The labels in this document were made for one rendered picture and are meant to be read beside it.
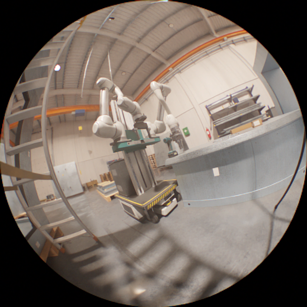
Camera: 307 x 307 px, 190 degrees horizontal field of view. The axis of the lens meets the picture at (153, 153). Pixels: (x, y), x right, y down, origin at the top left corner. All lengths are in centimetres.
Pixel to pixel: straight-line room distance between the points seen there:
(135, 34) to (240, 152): 762
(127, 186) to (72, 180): 557
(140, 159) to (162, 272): 128
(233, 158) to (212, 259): 77
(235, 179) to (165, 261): 87
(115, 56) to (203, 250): 851
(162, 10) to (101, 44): 428
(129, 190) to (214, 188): 103
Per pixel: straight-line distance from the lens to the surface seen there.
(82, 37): 771
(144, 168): 131
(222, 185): 97
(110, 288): 89
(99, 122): 87
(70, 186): 663
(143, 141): 111
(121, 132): 100
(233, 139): 81
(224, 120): 469
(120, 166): 126
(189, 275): 73
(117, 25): 746
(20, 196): 105
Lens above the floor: 71
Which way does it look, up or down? 3 degrees up
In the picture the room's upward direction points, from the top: 19 degrees counter-clockwise
